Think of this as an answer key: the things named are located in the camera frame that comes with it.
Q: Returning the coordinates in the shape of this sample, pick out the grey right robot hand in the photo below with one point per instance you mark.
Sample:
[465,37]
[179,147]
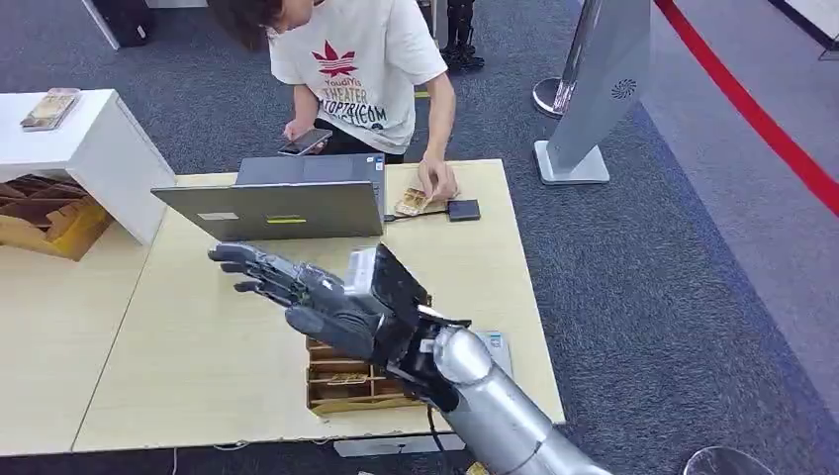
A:
[328,308]

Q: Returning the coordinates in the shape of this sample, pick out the person's right hand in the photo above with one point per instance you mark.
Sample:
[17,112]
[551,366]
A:
[296,130]

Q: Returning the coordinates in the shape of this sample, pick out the person's left hand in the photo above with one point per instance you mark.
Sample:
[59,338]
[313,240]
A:
[438,178]

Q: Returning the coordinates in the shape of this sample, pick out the dark smartphone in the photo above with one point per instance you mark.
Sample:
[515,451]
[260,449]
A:
[308,141]

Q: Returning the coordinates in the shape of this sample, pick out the gold patterned card stack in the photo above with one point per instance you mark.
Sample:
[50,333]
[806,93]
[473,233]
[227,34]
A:
[411,202]

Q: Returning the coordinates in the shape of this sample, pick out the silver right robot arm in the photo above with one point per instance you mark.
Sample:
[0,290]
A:
[498,413]

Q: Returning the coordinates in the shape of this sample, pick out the small black square drive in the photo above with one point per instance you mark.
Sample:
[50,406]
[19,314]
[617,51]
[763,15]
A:
[464,210]

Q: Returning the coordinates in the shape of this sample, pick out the grey laptop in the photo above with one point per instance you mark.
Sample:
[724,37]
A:
[262,210]

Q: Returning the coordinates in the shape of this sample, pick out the wooden card box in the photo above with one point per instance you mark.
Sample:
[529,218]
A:
[341,400]

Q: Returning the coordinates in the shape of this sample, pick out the person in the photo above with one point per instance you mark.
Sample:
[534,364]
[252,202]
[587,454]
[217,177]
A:
[367,65]

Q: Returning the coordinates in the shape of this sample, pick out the black legs and feet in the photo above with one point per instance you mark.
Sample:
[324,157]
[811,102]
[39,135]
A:
[459,52]

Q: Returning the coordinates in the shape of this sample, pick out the grey power strip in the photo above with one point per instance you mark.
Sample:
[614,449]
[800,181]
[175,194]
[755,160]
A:
[380,446]

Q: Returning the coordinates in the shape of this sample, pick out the grey kiosk stand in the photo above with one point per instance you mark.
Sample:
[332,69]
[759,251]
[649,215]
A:
[596,85]

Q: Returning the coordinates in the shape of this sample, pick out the white side table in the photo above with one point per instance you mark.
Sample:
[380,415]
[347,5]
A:
[98,151]

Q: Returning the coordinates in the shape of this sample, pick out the small yellow object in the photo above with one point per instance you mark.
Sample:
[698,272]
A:
[477,469]

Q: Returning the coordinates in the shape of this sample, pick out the brown cardboard boxes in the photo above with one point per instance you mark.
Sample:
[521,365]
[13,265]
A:
[72,229]

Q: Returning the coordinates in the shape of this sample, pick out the cased gold card stack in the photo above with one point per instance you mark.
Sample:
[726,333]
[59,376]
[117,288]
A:
[49,108]

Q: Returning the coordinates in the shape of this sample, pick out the red barrier belt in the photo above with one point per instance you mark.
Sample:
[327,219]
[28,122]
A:
[754,115]

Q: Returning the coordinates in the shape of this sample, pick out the clear round stool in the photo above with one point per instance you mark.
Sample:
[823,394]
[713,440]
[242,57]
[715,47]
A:
[727,462]

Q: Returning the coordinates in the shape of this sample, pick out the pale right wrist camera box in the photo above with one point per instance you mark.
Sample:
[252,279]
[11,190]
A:
[359,269]

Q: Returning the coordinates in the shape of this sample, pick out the chrome stanchion post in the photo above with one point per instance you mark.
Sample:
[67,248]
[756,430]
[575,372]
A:
[547,98]

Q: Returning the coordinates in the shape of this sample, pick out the black case with white frame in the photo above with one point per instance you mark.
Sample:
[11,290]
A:
[124,23]

